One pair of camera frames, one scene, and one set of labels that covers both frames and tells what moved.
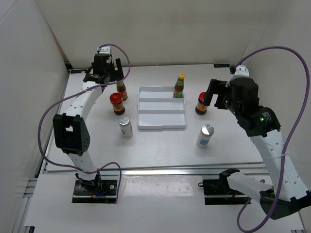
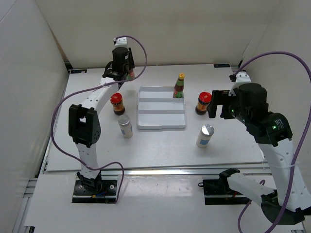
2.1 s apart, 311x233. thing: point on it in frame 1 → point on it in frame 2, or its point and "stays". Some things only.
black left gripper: x=119 y=74 → x=131 y=64
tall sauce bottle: x=121 y=89 → x=130 y=74
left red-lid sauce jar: x=116 y=99 stays
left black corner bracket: x=78 y=71 stays
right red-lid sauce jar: x=201 y=108 stays
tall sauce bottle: x=178 y=92 stays
